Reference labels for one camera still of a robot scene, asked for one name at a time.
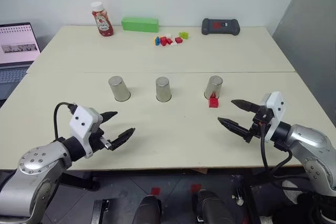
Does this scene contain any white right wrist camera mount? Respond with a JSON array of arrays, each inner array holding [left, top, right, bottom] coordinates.
[[260, 91, 287, 144]]

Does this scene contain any red ketchup bottle white cap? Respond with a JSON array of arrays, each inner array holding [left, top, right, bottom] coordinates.
[[90, 1, 115, 38]]

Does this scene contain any black table foot bar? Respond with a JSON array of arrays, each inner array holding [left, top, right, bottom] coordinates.
[[60, 171, 101, 193]]

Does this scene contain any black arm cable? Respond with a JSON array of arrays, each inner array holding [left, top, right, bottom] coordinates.
[[53, 101, 77, 141], [259, 123, 295, 183]]

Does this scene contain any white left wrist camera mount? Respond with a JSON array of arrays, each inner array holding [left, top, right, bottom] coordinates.
[[69, 105, 103, 159]]

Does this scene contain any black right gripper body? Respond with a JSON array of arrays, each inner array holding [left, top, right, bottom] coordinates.
[[248, 105, 275, 140]]

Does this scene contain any upturned steel cup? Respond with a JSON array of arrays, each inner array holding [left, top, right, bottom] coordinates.
[[204, 75, 224, 101], [108, 75, 131, 102], [155, 77, 173, 102]]

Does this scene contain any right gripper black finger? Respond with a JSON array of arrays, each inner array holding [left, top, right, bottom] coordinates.
[[230, 99, 261, 114], [217, 117, 253, 144]]

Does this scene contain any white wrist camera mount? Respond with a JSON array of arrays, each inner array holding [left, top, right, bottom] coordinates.
[[69, 105, 103, 159], [260, 91, 287, 144]]

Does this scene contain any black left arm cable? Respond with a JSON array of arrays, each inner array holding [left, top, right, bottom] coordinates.
[[53, 101, 77, 141]]

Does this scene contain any black handheld controller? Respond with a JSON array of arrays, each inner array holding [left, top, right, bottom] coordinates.
[[201, 18, 242, 36]]

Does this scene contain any black table leg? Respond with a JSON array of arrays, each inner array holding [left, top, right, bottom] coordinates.
[[243, 170, 264, 224]]

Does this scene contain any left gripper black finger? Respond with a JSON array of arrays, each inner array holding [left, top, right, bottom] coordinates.
[[109, 127, 137, 152], [101, 111, 118, 124]]

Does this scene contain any green rectangular box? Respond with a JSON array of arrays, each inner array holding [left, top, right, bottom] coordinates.
[[121, 16, 160, 34]]

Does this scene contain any grey open laptop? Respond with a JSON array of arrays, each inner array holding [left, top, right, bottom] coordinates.
[[0, 22, 42, 101]]

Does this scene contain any dark rounded shape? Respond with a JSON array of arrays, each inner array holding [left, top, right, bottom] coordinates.
[[193, 189, 237, 224], [132, 195, 163, 224]]

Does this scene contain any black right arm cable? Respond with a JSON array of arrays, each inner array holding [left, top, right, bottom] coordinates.
[[259, 123, 295, 183]]

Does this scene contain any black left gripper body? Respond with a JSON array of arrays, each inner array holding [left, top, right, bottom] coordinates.
[[89, 119, 113, 153]]

